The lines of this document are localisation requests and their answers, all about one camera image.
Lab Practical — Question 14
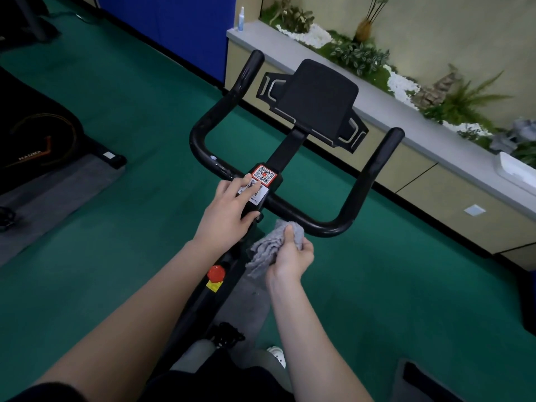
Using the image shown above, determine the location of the person's right hand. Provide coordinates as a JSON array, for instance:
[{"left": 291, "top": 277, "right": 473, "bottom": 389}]
[{"left": 265, "top": 223, "right": 315, "bottom": 289}]

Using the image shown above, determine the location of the person's left hand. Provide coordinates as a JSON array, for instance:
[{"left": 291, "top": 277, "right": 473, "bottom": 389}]
[{"left": 193, "top": 174, "right": 262, "bottom": 254}]

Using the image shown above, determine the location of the grey cleaning cloth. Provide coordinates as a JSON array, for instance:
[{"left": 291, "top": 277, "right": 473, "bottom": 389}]
[{"left": 245, "top": 219, "right": 305, "bottom": 282}]

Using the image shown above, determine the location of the person's left forearm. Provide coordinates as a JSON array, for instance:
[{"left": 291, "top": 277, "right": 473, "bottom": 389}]
[{"left": 31, "top": 238, "right": 235, "bottom": 402}]

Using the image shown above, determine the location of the person's right forearm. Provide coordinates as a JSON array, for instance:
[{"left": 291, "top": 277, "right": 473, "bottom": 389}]
[{"left": 265, "top": 275, "right": 374, "bottom": 402}]

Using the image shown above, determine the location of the white and red label sticker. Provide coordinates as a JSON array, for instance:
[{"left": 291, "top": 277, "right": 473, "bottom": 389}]
[{"left": 237, "top": 164, "right": 278, "bottom": 204}]

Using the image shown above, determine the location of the black bike pedal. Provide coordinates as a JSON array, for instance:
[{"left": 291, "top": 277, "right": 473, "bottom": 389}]
[{"left": 207, "top": 321, "right": 246, "bottom": 350}]

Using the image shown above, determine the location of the white shoe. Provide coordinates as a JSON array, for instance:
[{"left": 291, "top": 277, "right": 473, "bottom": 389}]
[{"left": 267, "top": 346, "right": 287, "bottom": 369}]

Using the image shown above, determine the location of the black tablet holder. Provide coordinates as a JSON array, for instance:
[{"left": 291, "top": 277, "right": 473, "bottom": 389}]
[{"left": 271, "top": 59, "right": 360, "bottom": 140}]

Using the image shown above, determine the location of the beige planter cabinet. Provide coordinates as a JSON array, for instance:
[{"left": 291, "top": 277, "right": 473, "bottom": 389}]
[{"left": 224, "top": 20, "right": 536, "bottom": 273}]

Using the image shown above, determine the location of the white pebbles patch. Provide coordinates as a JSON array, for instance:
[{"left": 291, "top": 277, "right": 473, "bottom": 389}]
[
  {"left": 276, "top": 23, "right": 334, "bottom": 49},
  {"left": 383, "top": 64, "right": 420, "bottom": 110}
]

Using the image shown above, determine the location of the variegated green bush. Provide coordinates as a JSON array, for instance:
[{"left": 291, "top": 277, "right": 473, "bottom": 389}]
[{"left": 329, "top": 39, "right": 391, "bottom": 77}]

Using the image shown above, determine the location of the grey mat with black base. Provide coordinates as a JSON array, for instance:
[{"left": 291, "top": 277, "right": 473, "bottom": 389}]
[{"left": 389, "top": 357, "right": 466, "bottom": 402}]

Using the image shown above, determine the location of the large grey floor mat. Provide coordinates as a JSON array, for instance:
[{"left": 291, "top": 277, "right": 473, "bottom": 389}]
[{"left": 0, "top": 154, "right": 126, "bottom": 268}]

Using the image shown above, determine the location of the brown decorative rock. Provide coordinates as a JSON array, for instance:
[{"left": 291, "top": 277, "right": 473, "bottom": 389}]
[{"left": 414, "top": 64, "right": 462, "bottom": 110}]

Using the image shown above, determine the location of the small green leafy plant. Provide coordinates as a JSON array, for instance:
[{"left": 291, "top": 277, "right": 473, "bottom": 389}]
[{"left": 260, "top": 0, "right": 315, "bottom": 35}]

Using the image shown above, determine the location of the blue partition panel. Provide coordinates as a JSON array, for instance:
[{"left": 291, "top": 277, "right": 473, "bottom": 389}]
[{"left": 96, "top": 0, "right": 238, "bottom": 85}]

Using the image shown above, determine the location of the green fern plant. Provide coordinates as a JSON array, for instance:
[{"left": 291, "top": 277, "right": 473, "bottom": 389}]
[{"left": 422, "top": 70, "right": 513, "bottom": 131}]

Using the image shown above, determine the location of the tall plant with yellow base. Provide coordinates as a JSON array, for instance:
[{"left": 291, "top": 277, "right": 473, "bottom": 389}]
[{"left": 354, "top": 0, "right": 395, "bottom": 43}]

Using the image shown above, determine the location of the black exercise bike with orange stripe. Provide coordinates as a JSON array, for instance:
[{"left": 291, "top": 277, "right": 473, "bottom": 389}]
[{"left": 0, "top": 66, "right": 127, "bottom": 198}]

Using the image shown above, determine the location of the white plastic tray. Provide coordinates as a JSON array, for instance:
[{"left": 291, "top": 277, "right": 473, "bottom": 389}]
[{"left": 495, "top": 151, "right": 536, "bottom": 196}]

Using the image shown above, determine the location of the grey stone figure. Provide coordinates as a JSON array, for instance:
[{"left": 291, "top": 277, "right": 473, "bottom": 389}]
[{"left": 489, "top": 117, "right": 536, "bottom": 155}]

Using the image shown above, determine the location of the dark gym equipment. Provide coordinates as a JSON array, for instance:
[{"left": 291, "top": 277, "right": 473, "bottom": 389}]
[{"left": 0, "top": 0, "right": 63, "bottom": 51}]

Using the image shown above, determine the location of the black floor cable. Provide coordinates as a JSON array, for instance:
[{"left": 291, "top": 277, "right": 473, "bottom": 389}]
[{"left": 42, "top": 10, "right": 103, "bottom": 26}]

